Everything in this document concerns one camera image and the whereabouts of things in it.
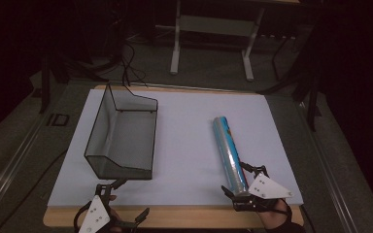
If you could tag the person's right hand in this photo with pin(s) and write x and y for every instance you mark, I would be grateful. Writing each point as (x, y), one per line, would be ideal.
(273, 218)

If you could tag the blue cling film roll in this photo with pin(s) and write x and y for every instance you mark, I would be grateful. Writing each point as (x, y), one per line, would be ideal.
(229, 152)

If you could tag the clear bin with black frame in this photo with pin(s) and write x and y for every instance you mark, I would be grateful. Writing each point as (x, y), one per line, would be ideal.
(126, 139)

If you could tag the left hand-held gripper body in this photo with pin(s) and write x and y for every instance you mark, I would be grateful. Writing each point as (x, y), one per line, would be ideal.
(94, 215)

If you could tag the white table mat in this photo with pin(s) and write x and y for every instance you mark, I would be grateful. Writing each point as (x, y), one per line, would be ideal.
(187, 129)

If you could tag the white metal stand frame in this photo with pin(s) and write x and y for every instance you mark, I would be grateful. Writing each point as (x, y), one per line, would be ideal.
(213, 26)

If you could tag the metal floor rail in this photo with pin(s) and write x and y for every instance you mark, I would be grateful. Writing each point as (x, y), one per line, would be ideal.
(330, 168)
(11, 168)

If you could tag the person's left hand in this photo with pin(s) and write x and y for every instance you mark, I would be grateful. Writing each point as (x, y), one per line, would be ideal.
(114, 213)

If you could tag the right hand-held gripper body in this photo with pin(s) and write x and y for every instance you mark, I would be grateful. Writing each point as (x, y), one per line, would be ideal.
(267, 189)

